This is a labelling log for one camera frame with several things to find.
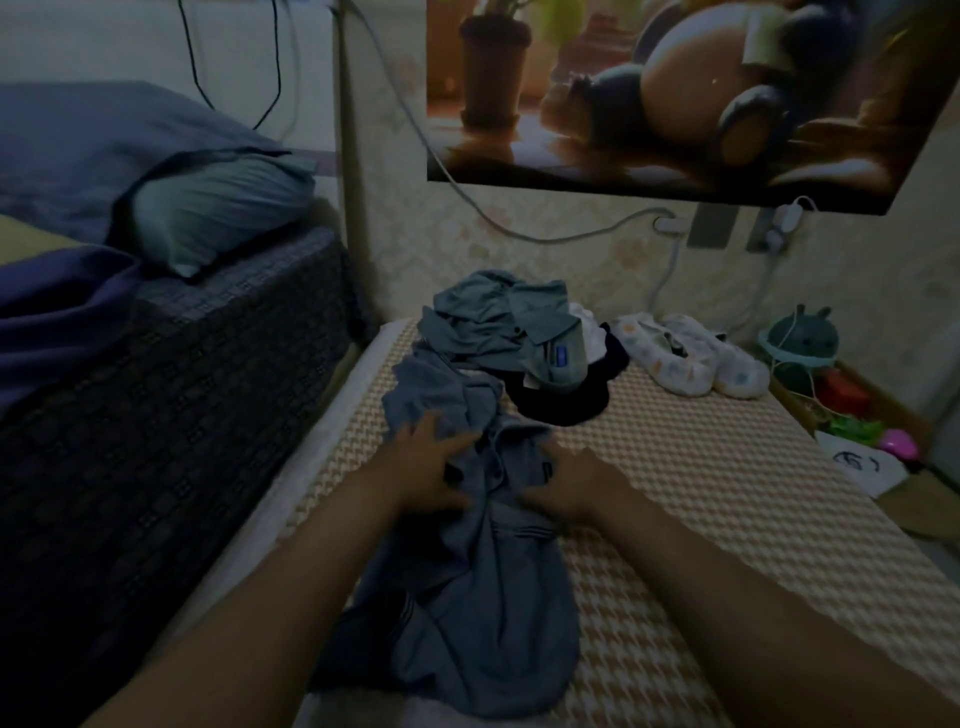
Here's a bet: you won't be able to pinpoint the person's right hand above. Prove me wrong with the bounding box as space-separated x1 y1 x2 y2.
517 438 632 527

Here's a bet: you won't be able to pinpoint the person's left hand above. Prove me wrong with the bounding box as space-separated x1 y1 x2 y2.
352 412 485 519

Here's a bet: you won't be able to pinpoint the black garment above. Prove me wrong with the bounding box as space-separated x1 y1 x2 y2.
502 322 632 429

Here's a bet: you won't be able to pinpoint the white polo shirt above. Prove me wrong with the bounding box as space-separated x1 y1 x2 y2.
570 300 609 366

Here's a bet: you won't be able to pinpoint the blue polo shirt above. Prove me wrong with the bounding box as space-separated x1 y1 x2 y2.
307 348 584 719

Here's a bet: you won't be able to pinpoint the person's left forearm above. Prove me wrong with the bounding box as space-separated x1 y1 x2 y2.
82 492 419 728

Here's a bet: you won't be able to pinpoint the person's right forearm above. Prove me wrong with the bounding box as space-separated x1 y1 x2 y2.
597 487 960 728

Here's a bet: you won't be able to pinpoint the dark patterned bed cover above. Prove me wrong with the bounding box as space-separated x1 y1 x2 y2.
0 225 354 728

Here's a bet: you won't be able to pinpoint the teal round bunny lamp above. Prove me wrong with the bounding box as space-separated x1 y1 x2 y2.
760 304 842 369

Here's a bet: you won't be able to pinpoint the red toy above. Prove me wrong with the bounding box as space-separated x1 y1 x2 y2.
817 367 875 417

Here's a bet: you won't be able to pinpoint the green toy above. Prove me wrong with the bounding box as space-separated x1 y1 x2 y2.
825 412 887 444

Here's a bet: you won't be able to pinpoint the white printed card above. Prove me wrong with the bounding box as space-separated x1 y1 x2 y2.
814 430 911 500

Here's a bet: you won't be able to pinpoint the grey-green pillow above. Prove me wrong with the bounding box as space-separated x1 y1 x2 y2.
127 154 317 279

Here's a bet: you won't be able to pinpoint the white charger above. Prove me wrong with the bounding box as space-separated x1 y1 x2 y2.
765 202 807 254

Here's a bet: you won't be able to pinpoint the wooden bedside tray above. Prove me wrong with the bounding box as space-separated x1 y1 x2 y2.
768 360 960 545

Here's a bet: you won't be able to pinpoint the blue folded blanket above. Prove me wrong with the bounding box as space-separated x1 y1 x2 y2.
0 247 144 414

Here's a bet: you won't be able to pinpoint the blue pillow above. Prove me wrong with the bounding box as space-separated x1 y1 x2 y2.
0 82 294 242

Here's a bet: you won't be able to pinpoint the yellow-green cushion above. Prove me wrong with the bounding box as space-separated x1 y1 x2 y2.
0 213 84 269

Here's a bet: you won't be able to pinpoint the long white cable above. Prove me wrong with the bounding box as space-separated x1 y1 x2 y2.
342 0 684 245

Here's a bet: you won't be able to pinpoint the thin white charger cable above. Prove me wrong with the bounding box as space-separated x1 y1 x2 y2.
720 247 789 335

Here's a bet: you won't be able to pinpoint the grey wall socket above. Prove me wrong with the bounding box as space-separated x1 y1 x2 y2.
687 202 740 252

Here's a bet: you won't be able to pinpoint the cartoon bear wall poster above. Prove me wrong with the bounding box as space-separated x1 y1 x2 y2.
424 0 960 216

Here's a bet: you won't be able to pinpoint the black hanging cables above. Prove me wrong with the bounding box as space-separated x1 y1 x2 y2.
177 0 287 134

